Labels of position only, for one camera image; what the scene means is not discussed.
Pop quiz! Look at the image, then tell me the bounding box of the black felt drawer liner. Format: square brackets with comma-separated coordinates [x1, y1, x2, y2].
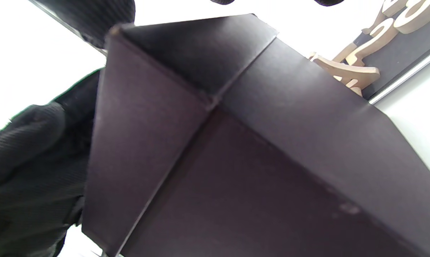
[354, 4, 430, 101]

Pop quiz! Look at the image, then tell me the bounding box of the person's right hand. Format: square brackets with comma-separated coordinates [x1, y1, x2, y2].
[33, 0, 344, 49]

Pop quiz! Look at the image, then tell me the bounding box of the clear acrylic drawer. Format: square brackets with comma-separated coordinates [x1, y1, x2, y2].
[354, 0, 430, 105]

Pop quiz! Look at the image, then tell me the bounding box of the pile of wooden number blocks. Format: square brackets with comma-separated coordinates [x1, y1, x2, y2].
[309, 0, 430, 97]

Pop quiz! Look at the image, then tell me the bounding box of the person's left hand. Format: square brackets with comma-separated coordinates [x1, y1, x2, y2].
[0, 67, 105, 257]

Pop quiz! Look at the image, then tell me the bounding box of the black cardboard box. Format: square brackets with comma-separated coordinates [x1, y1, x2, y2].
[81, 13, 430, 257]

